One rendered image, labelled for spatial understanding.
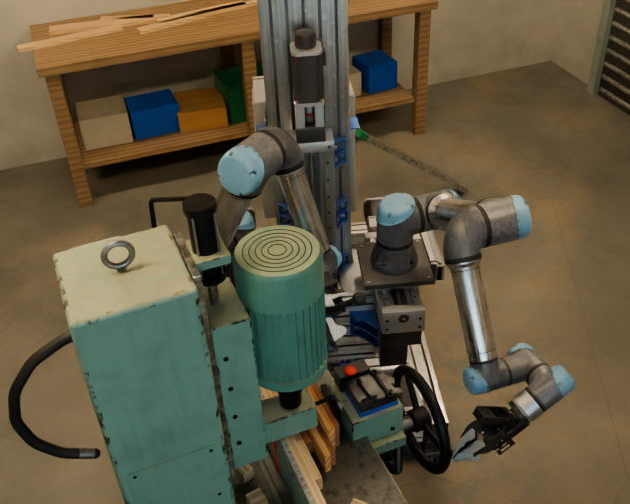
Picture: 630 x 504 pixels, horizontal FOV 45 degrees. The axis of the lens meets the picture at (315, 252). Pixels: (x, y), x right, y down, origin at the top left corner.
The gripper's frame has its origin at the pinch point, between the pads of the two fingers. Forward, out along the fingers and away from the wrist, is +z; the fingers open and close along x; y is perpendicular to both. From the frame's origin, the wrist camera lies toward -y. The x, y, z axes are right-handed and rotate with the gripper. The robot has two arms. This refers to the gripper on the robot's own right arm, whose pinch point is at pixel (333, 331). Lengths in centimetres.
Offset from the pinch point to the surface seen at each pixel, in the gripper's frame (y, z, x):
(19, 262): -85, -223, 103
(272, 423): -22.1, 15.7, 5.3
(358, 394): -0.2, 13.7, 8.8
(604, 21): 294, -246, 64
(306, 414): -14.0, 15.7, 6.5
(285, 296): -17.0, 21.3, -34.1
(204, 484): -40.3, 23.4, 6.8
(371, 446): -0.8, 21.3, 18.8
